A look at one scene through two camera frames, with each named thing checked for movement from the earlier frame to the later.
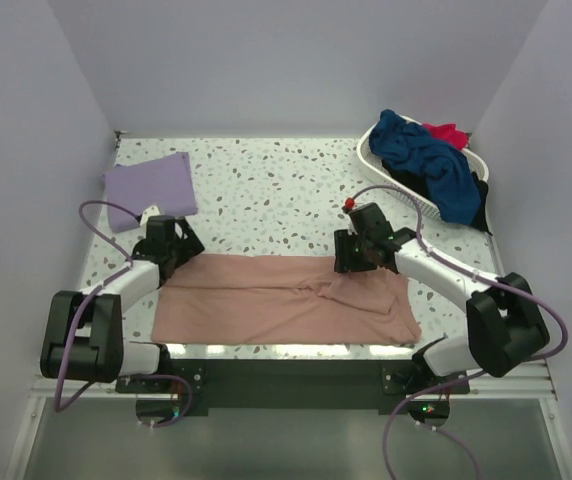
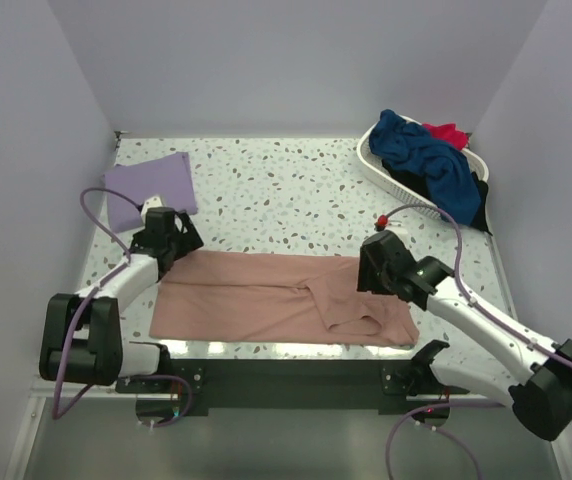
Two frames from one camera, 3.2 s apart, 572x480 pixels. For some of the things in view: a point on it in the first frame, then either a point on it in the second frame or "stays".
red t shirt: x=447 y=132 stays
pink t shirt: x=249 y=299 stays
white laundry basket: x=372 y=162 stays
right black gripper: x=343 y=260 -> x=365 y=280
